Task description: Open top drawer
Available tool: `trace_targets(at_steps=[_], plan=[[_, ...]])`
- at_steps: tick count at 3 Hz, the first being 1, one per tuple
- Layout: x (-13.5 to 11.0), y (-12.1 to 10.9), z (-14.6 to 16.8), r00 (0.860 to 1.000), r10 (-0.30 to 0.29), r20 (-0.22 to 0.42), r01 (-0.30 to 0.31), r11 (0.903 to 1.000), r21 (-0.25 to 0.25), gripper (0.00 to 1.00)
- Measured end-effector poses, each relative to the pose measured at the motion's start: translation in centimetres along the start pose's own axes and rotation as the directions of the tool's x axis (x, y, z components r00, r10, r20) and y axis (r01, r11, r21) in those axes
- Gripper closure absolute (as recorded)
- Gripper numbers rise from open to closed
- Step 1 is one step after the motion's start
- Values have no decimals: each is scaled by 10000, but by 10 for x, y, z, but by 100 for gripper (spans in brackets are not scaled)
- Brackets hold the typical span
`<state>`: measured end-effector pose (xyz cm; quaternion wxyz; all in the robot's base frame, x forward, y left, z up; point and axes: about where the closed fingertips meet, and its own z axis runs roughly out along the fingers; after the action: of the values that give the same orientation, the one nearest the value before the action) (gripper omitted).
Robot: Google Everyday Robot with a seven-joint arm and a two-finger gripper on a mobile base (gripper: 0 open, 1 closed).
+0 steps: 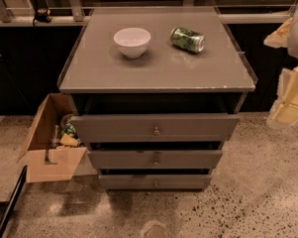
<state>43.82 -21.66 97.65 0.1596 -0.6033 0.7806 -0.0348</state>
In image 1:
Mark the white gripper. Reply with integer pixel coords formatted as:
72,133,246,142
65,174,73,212
263,9,298,129

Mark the white ceramic bowl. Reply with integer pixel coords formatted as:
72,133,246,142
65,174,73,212
114,28,150,59

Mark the yellow sponge in box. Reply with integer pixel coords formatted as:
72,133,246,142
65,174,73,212
59,134,79,147

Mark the grey bottom drawer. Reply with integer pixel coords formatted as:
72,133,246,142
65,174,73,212
99,175,212,189

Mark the grey middle drawer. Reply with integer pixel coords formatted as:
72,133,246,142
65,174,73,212
88,150,222,169

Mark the clear plastic bottle in box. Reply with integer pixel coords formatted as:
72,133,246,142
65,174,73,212
50,125,59,148

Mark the grey drawer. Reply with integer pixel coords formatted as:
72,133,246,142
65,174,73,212
72,113,239,143
88,150,222,169
99,175,212,189

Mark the black bar on floor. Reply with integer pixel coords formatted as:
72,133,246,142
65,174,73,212
0,166,27,238

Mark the grey drawer cabinet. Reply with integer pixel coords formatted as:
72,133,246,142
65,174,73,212
58,7,256,177

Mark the grey top drawer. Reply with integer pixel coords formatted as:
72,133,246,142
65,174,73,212
72,113,239,143

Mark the green chip bag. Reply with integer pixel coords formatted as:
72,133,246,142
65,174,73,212
60,117,77,138

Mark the small black device on ledge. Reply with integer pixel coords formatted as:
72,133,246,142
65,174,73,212
35,8,52,23

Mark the green soda can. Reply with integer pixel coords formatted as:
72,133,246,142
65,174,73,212
170,27,205,54

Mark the cardboard box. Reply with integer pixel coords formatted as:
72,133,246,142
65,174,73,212
17,93,86,182

